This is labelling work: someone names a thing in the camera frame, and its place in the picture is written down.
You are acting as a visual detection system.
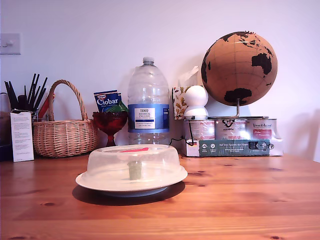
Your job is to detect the tin can black scribble label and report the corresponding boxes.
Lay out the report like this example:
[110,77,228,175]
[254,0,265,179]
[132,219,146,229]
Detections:
[214,118,247,141]

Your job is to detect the black utensil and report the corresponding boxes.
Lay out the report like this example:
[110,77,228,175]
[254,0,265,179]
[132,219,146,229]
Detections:
[26,73,38,111]
[4,80,20,111]
[17,94,28,112]
[33,76,48,111]

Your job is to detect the large clear water bottle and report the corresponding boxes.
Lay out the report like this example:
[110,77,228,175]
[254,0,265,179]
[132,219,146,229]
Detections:
[127,56,171,146]

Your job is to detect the red utensil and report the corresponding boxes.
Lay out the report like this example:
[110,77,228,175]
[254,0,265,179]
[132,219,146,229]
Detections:
[37,92,55,118]

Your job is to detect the cork globe on stand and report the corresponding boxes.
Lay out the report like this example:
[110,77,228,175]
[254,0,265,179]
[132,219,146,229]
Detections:
[201,30,279,120]

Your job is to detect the green coffee capsule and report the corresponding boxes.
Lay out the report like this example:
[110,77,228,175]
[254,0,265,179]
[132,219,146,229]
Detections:
[127,160,143,181]

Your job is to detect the leaf print tissue box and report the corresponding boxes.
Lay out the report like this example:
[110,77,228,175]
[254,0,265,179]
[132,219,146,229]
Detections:
[171,86,192,120]

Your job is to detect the wicker basket with handle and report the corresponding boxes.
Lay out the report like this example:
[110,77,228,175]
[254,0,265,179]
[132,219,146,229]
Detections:
[32,79,100,158]

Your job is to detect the clear plastic dome red handle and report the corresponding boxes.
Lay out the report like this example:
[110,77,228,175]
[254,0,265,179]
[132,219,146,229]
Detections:
[82,144,189,186]

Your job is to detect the white light switch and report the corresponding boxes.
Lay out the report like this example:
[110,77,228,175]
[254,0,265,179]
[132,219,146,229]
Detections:
[0,33,21,56]

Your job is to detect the white printed carton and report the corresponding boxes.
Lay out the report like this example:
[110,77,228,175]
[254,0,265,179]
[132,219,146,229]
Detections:
[9,111,35,163]

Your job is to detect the red glass goblet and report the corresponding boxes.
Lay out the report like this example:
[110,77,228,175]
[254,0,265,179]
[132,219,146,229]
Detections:
[92,111,128,148]

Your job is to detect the green foil packet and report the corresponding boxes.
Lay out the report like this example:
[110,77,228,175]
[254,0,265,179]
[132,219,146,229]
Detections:
[106,101,130,113]

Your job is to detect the tin can script label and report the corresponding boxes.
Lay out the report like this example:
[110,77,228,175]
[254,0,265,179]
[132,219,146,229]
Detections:
[245,117,278,140]

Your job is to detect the white tissue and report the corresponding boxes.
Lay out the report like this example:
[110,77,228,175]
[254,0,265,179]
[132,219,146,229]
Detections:
[177,65,200,87]

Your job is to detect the black camera cable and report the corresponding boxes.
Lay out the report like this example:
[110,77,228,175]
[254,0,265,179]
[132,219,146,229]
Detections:
[169,119,195,147]

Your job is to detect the tin can red label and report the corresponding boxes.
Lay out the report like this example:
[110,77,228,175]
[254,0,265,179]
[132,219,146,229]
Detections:
[184,119,216,141]

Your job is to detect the white round security camera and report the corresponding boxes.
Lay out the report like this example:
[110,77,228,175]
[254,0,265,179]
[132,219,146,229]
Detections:
[183,85,210,120]

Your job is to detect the dark box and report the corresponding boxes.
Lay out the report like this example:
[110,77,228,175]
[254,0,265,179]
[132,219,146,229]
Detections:
[0,111,13,162]

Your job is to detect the white plate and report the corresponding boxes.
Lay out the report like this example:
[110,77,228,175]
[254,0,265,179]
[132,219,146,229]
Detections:
[75,169,188,198]

